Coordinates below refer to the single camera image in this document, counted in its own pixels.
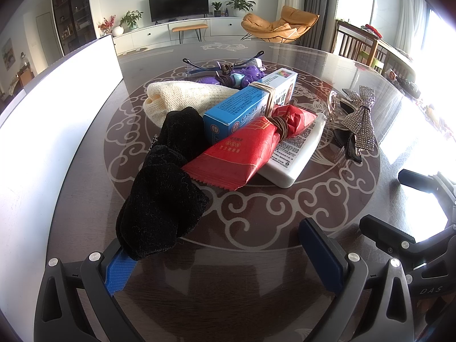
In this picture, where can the large potted green plant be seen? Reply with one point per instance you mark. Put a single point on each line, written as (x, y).
(240, 4)

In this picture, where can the blue frame glasses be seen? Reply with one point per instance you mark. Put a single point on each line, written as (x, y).
(199, 67)

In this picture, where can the dark patterned desktop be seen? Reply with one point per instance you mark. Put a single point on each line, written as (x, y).
(249, 221)

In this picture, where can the white plastic tube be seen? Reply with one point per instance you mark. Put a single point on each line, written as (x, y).
(292, 160)

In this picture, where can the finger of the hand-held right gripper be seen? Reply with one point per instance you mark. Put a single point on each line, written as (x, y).
(384, 235)
(420, 180)

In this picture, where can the tan rubber band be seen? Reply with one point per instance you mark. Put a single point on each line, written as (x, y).
(268, 92)

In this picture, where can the grey curtain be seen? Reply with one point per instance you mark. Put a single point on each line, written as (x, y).
(315, 3)

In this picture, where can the black television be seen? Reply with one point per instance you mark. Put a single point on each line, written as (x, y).
(178, 3)

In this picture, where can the bushy potted plant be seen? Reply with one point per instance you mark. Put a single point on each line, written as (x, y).
(131, 18)

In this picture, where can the white door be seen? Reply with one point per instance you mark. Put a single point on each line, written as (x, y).
(44, 37)

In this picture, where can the wooden bench with metal legs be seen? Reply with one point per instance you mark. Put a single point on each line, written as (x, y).
(188, 27)

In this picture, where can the framed wall picture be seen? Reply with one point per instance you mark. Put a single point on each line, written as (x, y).
(8, 55)

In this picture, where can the blue cardboard box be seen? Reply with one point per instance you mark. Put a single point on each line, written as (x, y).
(235, 110)

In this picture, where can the orange lounge chair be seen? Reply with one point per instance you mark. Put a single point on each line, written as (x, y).
(281, 25)

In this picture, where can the long wooden side table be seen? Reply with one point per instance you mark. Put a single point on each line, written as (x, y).
(395, 55)

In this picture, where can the slatted wooden chair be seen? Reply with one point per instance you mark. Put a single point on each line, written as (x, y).
(351, 44)

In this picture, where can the dark display cabinet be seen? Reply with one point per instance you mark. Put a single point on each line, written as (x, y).
(73, 10)

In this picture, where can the black fuzzy sock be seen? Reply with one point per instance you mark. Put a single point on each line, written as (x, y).
(160, 199)

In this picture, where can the white television cabinet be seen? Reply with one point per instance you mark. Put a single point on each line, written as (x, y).
(153, 35)

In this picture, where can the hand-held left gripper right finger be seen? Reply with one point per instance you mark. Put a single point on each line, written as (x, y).
(320, 253)

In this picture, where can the red flowers in white vase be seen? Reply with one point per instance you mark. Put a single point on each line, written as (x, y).
(108, 25)

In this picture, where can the small potted green plant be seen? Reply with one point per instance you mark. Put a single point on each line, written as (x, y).
(216, 7)

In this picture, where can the clear plastic hair clip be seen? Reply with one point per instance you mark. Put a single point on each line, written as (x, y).
(333, 107)

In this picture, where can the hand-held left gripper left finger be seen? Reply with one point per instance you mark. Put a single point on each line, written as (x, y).
(117, 274)

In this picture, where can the rhinestone bow hair clip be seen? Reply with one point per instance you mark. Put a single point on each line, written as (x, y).
(359, 124)

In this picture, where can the cream knitted cloth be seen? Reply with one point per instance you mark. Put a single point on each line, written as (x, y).
(185, 96)

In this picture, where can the purple plastic toy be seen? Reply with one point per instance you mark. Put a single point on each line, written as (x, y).
(245, 73)

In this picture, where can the white storage box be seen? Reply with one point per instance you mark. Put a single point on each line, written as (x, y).
(53, 114)

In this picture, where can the red foil packet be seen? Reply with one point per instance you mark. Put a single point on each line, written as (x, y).
(235, 153)

